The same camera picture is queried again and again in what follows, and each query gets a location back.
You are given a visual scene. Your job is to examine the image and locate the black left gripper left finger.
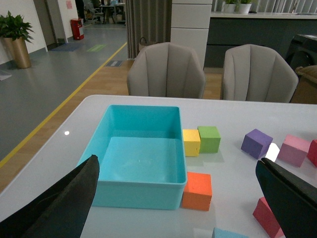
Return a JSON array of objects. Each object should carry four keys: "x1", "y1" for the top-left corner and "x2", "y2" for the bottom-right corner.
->
[{"x1": 0, "y1": 155, "x2": 100, "y2": 238}]

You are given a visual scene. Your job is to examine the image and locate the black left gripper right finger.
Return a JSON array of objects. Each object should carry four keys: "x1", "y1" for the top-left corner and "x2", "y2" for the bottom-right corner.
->
[{"x1": 256, "y1": 158, "x2": 317, "y2": 238}]

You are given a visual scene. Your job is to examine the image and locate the light blue foam cube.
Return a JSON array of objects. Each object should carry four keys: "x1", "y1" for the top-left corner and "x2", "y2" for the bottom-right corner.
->
[{"x1": 212, "y1": 228, "x2": 248, "y2": 238}]

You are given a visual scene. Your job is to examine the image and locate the red foam cube near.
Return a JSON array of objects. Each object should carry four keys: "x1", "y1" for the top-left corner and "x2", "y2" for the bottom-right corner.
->
[{"x1": 253, "y1": 197, "x2": 284, "y2": 238}]

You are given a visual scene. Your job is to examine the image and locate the dark red foam cube far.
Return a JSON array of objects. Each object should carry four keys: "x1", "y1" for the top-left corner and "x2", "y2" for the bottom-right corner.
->
[{"x1": 307, "y1": 139, "x2": 317, "y2": 167}]

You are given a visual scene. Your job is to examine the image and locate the pink foam cube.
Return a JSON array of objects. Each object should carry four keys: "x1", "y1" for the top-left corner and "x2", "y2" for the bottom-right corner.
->
[{"x1": 277, "y1": 134, "x2": 311, "y2": 167}]

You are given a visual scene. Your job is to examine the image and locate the purple foam cube far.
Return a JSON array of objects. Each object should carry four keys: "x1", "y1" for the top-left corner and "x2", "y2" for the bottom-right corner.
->
[{"x1": 241, "y1": 129, "x2": 273, "y2": 159}]

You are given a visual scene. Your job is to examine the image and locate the orange foam cube near bin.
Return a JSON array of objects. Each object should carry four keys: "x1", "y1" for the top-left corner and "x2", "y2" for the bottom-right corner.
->
[{"x1": 181, "y1": 172, "x2": 212, "y2": 212}]

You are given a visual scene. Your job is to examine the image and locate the cyan plastic bin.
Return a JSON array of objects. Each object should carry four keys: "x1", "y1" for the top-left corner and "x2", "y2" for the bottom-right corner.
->
[{"x1": 81, "y1": 105, "x2": 187, "y2": 210}]

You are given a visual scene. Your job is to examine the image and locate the green foam cube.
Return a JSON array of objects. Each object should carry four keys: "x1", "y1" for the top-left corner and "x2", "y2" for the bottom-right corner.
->
[{"x1": 198, "y1": 126, "x2": 221, "y2": 153}]

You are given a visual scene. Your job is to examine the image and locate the yellow foam cube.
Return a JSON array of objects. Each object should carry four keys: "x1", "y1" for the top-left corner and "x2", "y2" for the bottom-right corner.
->
[{"x1": 183, "y1": 129, "x2": 201, "y2": 157}]

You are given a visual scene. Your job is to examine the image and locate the right grey chair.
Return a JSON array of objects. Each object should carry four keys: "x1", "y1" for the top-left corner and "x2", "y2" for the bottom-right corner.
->
[{"x1": 221, "y1": 44, "x2": 299, "y2": 103}]

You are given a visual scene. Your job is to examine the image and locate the grey chair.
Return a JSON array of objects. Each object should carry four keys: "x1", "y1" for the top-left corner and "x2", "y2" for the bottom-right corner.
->
[
  {"x1": 127, "y1": 42, "x2": 206, "y2": 99},
  {"x1": 221, "y1": 44, "x2": 299, "y2": 103}
]

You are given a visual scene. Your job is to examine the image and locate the black box on right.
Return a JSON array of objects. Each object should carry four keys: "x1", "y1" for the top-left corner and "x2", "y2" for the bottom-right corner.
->
[{"x1": 285, "y1": 34, "x2": 317, "y2": 70}]

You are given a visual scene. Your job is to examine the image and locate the dark grey counter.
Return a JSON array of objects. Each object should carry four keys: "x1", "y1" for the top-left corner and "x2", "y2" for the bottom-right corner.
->
[{"x1": 205, "y1": 14, "x2": 317, "y2": 68}]

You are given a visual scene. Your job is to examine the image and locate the left grey chair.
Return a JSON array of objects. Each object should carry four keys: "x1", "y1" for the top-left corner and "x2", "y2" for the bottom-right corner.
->
[{"x1": 127, "y1": 42, "x2": 206, "y2": 99}]

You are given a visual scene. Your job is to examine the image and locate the potted plant gold pot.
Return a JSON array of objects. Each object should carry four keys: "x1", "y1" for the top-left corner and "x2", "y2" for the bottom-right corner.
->
[{"x1": 0, "y1": 11, "x2": 33, "y2": 69}]

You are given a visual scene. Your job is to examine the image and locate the red fire extinguisher box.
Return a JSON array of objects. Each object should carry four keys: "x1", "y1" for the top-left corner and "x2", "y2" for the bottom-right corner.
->
[{"x1": 70, "y1": 18, "x2": 84, "y2": 40}]

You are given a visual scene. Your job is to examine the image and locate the white potted plant right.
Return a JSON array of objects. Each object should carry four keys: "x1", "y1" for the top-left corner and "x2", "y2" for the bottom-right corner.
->
[{"x1": 237, "y1": 0, "x2": 257, "y2": 14}]

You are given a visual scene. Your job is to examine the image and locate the white potted plant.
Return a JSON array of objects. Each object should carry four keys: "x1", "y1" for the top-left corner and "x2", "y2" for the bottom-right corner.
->
[
  {"x1": 237, "y1": 0, "x2": 257, "y2": 14},
  {"x1": 221, "y1": 0, "x2": 238, "y2": 13}
]

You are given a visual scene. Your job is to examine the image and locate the white potted plant left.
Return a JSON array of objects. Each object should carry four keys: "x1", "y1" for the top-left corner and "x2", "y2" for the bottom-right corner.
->
[{"x1": 221, "y1": 0, "x2": 238, "y2": 13}]

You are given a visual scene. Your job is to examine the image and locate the white drawer cabinet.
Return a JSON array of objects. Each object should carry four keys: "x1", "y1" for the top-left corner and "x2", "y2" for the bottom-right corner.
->
[{"x1": 170, "y1": 0, "x2": 212, "y2": 67}]

